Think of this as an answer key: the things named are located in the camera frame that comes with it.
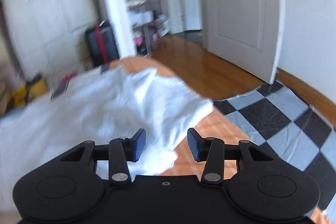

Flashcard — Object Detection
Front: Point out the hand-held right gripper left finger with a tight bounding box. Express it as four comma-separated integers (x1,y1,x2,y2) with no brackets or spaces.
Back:
60,128,147,186

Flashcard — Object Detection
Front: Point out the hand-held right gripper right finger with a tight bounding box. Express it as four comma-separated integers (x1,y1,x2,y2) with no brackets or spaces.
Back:
187,127,275,185

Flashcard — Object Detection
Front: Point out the light grey sweatshirt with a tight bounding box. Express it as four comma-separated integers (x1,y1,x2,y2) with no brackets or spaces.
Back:
0,67,214,203

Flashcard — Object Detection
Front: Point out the striped bed cover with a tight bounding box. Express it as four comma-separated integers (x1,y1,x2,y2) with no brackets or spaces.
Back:
0,56,265,224

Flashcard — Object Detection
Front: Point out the black suitcase red stripe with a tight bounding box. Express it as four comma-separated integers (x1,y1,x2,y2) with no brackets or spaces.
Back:
84,21,120,67

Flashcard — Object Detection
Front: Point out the yellow trash bin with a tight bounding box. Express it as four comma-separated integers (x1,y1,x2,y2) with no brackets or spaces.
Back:
28,74,49,102

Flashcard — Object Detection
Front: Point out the yellow plastic bag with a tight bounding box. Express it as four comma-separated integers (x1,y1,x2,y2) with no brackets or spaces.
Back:
10,84,29,109

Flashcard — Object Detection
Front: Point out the metal shelf rack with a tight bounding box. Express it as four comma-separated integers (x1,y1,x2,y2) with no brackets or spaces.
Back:
118,0,170,58

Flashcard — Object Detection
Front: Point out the white panelled room door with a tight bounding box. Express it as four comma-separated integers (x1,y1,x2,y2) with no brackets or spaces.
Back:
203,0,286,84

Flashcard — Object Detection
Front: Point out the white wardrobe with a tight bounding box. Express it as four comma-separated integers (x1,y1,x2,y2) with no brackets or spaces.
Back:
0,0,112,85

